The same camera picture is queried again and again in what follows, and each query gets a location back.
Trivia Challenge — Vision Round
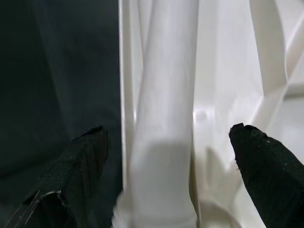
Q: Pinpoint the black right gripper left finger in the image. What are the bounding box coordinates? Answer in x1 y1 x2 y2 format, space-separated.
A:
4 125 109 228

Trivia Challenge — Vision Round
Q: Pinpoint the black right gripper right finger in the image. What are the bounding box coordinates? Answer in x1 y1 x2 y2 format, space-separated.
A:
228 122 304 228

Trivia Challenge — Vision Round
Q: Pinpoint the white plastic children table top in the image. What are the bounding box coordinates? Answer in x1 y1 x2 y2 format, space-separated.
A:
117 0 304 228

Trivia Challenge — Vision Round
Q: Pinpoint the black tablecloth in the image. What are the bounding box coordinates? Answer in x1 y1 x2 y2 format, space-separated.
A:
0 0 124 228

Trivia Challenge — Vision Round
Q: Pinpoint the white plastic table leg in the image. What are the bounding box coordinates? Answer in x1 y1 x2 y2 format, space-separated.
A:
113 0 200 228

